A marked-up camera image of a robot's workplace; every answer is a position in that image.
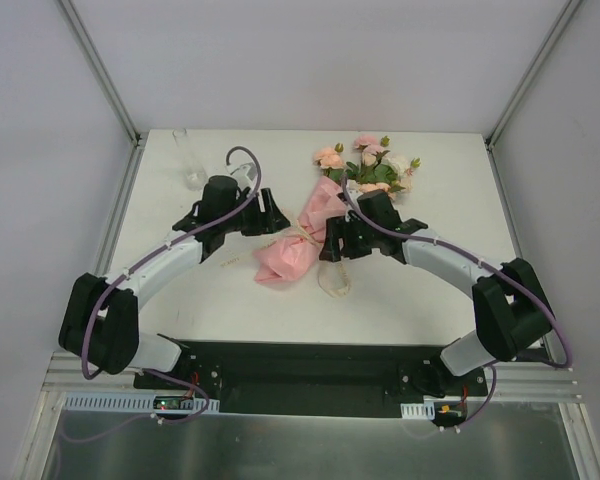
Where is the cream ribbon gold lettering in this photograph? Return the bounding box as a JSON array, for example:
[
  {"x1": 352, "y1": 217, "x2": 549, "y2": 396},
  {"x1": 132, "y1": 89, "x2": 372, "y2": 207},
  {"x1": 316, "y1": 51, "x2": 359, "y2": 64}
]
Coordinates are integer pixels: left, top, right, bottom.
[{"x1": 219, "y1": 217, "x2": 354, "y2": 301}]

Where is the pink wrapping paper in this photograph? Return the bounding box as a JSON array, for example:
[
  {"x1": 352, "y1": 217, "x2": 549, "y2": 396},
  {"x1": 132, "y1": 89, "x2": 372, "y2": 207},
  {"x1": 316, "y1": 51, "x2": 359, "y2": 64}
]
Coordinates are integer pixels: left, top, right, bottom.
[{"x1": 253, "y1": 177, "x2": 347, "y2": 285}]

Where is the pink artificial flower bouquet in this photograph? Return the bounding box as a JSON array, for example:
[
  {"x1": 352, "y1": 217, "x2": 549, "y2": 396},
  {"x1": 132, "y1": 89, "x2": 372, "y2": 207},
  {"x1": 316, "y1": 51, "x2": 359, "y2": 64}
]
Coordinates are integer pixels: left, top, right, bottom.
[{"x1": 312, "y1": 134, "x2": 422, "y2": 201}]

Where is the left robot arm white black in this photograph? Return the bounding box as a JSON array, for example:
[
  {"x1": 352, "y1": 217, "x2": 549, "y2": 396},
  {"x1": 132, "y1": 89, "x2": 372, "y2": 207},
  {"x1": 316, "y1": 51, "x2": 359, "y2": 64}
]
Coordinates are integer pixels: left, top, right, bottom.
[{"x1": 59, "y1": 175, "x2": 290, "y2": 389}]

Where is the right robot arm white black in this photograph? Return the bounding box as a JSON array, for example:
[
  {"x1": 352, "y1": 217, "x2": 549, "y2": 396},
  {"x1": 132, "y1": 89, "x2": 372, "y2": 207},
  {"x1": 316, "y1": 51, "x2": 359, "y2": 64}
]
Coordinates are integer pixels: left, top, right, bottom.
[{"x1": 319, "y1": 191, "x2": 552, "y2": 395}]

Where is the clear glass vase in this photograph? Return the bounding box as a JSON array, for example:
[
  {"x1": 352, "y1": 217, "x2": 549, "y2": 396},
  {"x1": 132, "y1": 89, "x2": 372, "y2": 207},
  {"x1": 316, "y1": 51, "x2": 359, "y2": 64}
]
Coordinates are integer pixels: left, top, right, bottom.
[{"x1": 172, "y1": 129, "x2": 208, "y2": 191}]

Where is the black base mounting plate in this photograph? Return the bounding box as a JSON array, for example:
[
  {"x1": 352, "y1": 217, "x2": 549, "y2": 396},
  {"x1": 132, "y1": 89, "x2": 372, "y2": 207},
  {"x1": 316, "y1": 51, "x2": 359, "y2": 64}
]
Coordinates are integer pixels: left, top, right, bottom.
[{"x1": 133, "y1": 341, "x2": 488, "y2": 418}]

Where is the shiny metal front panel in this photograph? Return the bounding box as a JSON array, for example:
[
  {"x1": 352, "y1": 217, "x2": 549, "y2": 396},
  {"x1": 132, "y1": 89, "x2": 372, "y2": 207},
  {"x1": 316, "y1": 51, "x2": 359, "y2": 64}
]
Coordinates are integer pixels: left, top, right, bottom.
[{"x1": 43, "y1": 403, "x2": 578, "y2": 479}]

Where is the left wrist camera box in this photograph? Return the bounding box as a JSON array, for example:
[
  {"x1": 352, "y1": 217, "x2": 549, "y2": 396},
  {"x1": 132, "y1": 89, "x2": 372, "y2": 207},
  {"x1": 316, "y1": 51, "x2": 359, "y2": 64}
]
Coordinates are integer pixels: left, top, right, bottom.
[{"x1": 230, "y1": 162, "x2": 258, "y2": 190}]

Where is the right white cable duct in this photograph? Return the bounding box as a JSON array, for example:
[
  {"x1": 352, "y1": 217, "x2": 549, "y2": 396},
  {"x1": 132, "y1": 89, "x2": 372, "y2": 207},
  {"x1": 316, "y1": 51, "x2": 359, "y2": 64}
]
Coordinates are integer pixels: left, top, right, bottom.
[{"x1": 400, "y1": 400, "x2": 467, "y2": 421}]

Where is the white cable duct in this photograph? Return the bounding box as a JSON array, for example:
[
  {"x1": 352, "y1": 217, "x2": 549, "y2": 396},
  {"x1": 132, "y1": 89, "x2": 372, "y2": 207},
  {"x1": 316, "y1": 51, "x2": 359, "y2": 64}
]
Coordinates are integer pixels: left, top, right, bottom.
[
  {"x1": 64, "y1": 393, "x2": 220, "y2": 415},
  {"x1": 400, "y1": 400, "x2": 467, "y2": 421}
]

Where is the left aluminium frame post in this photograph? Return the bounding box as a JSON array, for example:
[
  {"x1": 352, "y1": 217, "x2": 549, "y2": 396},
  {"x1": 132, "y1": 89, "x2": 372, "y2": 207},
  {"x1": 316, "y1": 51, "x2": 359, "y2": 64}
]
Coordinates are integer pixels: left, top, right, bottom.
[{"x1": 54, "y1": 0, "x2": 142, "y2": 147}]

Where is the aluminium frame post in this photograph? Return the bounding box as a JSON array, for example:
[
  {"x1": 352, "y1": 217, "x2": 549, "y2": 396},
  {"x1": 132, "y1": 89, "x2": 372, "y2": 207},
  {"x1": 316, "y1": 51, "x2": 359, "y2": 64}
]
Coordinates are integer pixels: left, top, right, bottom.
[
  {"x1": 485, "y1": 0, "x2": 585, "y2": 151},
  {"x1": 54, "y1": 0, "x2": 142, "y2": 147}
]

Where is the left white cable duct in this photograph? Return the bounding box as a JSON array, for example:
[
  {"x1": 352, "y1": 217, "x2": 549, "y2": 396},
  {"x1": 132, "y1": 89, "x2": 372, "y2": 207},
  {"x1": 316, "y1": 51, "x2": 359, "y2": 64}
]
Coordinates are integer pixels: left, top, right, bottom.
[{"x1": 64, "y1": 393, "x2": 220, "y2": 415}]

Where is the front aluminium rail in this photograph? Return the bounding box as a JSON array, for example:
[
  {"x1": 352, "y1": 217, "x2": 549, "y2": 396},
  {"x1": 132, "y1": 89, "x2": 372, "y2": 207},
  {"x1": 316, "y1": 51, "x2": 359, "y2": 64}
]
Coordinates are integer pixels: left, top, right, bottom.
[{"x1": 42, "y1": 351, "x2": 584, "y2": 403}]

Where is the right aluminium frame post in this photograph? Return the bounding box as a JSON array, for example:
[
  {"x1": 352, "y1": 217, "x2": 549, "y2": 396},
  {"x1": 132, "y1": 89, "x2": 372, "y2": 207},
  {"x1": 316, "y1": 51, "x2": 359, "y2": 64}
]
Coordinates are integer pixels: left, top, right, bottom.
[{"x1": 485, "y1": 0, "x2": 585, "y2": 151}]

